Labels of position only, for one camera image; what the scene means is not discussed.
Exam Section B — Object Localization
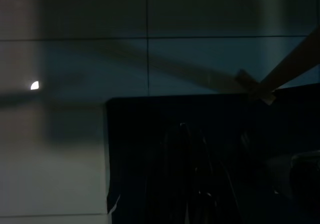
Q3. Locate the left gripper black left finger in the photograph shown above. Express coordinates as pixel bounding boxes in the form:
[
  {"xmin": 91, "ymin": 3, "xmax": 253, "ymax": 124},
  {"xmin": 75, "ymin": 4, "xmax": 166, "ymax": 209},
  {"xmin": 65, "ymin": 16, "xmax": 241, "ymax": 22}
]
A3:
[{"xmin": 146, "ymin": 122, "xmax": 190, "ymax": 224}]

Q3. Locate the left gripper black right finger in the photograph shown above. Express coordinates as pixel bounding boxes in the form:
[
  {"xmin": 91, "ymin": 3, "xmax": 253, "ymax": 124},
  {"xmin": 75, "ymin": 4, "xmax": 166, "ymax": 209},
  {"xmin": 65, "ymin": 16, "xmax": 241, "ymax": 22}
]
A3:
[{"xmin": 189, "ymin": 133, "xmax": 236, "ymax": 224}]

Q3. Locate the black floor mat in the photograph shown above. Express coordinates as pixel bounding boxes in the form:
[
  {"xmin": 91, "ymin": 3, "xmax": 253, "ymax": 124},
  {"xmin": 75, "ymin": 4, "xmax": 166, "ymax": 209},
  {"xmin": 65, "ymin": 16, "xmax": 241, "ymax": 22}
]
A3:
[{"xmin": 106, "ymin": 82, "xmax": 320, "ymax": 224}]

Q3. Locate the light wooden table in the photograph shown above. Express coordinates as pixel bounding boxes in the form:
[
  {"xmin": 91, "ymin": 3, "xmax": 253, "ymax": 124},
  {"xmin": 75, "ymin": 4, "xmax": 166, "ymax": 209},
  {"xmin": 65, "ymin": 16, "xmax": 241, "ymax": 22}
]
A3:
[{"xmin": 234, "ymin": 26, "xmax": 320, "ymax": 106}]

